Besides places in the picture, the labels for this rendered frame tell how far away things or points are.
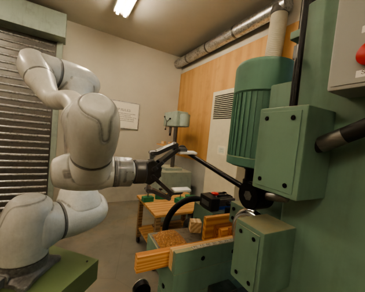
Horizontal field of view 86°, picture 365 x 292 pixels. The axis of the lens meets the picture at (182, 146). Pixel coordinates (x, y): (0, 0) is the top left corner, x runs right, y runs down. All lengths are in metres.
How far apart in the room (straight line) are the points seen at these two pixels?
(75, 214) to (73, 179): 0.39
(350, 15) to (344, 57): 0.06
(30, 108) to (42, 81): 2.49
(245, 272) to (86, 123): 0.42
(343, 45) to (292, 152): 0.16
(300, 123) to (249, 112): 0.25
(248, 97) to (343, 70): 0.28
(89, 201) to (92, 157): 0.49
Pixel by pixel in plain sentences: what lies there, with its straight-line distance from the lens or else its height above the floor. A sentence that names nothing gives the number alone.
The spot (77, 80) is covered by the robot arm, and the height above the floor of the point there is 1.43.
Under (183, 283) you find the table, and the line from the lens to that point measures 0.59.
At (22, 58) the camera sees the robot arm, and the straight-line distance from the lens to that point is 0.99.
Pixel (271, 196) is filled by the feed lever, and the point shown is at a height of 1.13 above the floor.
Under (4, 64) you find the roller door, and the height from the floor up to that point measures 1.91.
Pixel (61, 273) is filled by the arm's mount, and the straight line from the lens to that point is 0.96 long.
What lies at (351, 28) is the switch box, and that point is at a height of 1.40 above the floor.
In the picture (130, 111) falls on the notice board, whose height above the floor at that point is 1.56.
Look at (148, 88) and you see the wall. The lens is 3.64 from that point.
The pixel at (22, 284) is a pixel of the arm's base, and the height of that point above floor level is 0.71.
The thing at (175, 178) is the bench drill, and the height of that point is 0.62.
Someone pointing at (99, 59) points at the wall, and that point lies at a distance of 3.54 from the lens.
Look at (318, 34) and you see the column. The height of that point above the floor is 1.45.
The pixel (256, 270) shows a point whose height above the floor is 1.01.
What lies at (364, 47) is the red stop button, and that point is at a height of 1.37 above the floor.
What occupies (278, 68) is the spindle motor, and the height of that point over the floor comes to 1.44.
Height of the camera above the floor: 1.23
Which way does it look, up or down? 3 degrees down
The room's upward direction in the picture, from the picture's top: 6 degrees clockwise
